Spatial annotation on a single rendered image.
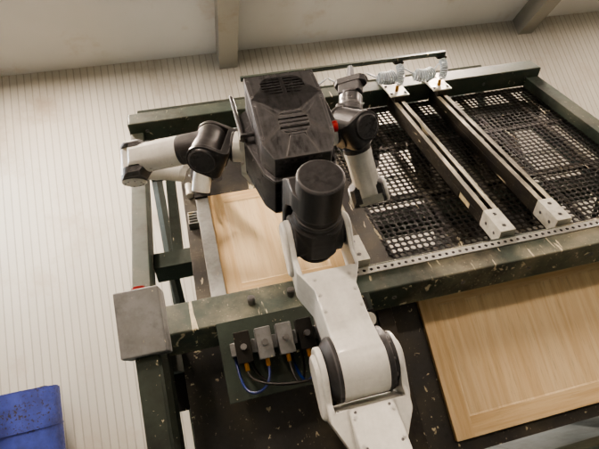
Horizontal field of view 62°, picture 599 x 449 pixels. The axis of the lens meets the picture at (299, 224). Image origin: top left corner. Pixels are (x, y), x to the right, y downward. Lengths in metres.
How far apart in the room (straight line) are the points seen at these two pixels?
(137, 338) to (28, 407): 3.13
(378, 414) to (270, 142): 0.69
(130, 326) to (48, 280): 3.84
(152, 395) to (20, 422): 3.11
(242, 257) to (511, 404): 1.12
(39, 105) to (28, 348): 2.44
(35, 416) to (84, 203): 2.01
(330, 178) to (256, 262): 0.74
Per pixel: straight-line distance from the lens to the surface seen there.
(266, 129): 1.31
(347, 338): 1.11
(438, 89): 2.72
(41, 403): 4.53
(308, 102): 1.37
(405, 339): 1.95
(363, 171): 1.61
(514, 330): 2.11
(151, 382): 1.43
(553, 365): 2.18
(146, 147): 1.57
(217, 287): 1.70
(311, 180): 1.11
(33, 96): 5.97
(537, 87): 3.04
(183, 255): 1.93
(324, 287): 1.19
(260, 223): 1.94
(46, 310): 5.18
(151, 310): 1.41
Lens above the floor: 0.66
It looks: 14 degrees up
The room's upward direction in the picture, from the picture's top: 13 degrees counter-clockwise
